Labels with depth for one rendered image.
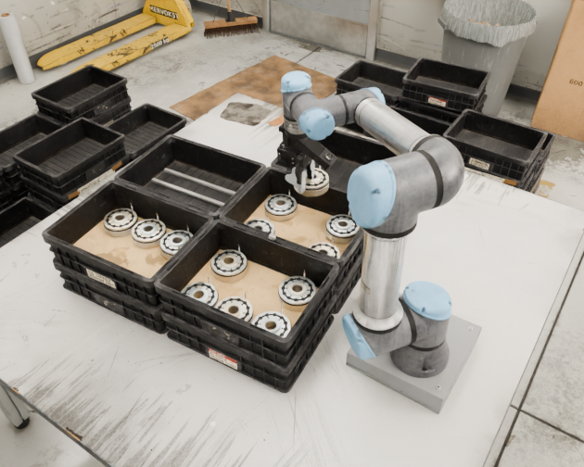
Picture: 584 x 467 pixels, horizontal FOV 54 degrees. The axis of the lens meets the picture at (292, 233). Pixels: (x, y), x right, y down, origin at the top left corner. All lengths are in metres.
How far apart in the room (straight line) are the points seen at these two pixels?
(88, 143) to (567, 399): 2.40
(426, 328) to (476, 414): 0.30
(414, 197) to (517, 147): 1.92
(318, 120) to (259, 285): 0.51
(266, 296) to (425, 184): 0.67
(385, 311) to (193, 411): 0.57
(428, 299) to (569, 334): 1.49
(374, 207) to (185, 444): 0.78
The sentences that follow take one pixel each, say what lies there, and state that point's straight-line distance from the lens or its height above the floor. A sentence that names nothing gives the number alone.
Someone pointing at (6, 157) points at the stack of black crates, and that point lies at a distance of 3.21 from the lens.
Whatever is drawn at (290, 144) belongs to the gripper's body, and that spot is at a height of 1.14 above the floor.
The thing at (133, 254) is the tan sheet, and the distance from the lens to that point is 1.75.
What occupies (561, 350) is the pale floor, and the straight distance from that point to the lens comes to 2.74.
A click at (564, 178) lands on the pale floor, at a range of 3.72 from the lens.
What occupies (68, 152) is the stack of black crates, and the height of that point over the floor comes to 0.49.
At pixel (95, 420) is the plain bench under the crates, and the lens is 1.58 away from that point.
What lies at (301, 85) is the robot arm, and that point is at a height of 1.34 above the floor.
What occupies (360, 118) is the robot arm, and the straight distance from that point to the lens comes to 1.37.
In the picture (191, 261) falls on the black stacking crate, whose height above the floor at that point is 0.89.
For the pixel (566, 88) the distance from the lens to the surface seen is 4.08.
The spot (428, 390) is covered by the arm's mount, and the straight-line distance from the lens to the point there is 1.50.
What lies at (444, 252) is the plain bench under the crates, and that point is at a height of 0.70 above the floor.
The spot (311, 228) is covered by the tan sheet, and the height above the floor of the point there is 0.83.
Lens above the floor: 2.00
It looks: 42 degrees down
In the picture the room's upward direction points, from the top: straight up
